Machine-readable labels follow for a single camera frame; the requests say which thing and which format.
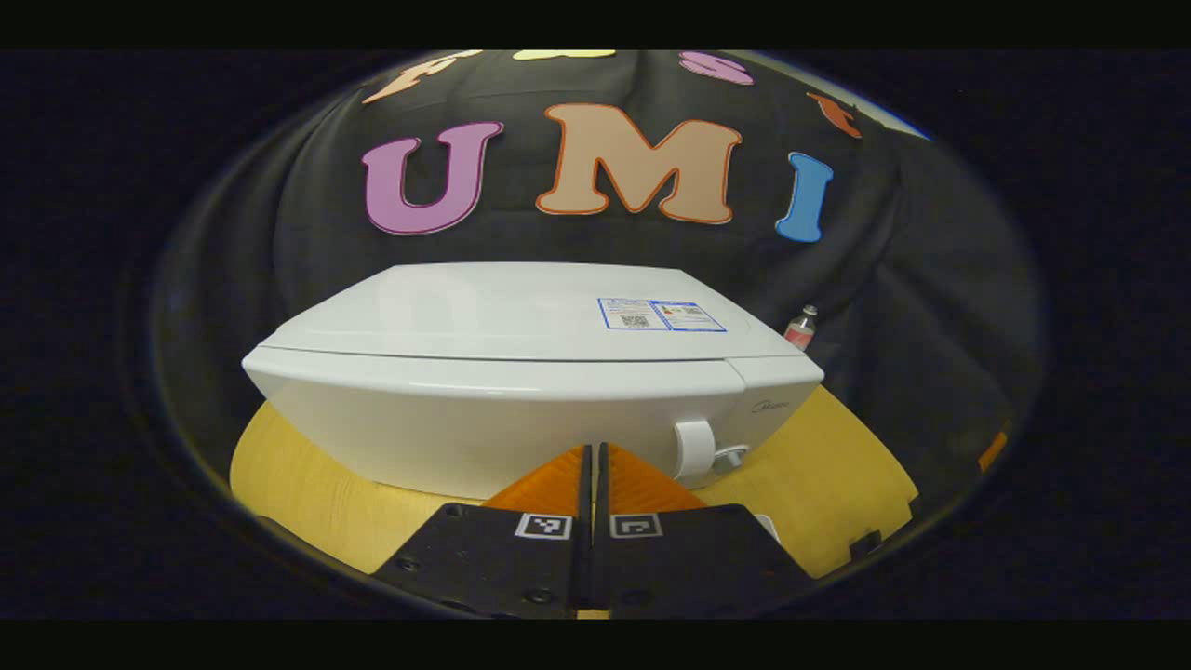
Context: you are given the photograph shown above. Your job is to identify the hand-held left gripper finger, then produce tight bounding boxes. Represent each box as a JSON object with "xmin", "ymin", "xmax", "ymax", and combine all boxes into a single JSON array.
[
  {"xmin": 370, "ymin": 443, "xmax": 594, "ymax": 620},
  {"xmin": 595, "ymin": 442, "xmax": 820, "ymax": 620}
]

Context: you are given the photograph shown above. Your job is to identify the small bottle with pink label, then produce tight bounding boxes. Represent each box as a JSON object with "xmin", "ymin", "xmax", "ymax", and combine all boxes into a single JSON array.
[{"xmin": 784, "ymin": 304, "xmax": 820, "ymax": 351}]

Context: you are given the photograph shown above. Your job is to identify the white microwave oven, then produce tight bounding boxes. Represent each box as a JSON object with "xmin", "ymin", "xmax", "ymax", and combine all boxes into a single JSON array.
[{"xmin": 242, "ymin": 261, "xmax": 826, "ymax": 503}]

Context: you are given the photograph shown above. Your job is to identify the black backdrop cloth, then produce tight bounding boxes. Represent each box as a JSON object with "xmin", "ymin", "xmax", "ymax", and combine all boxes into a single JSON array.
[{"xmin": 149, "ymin": 51, "xmax": 1038, "ymax": 522}]

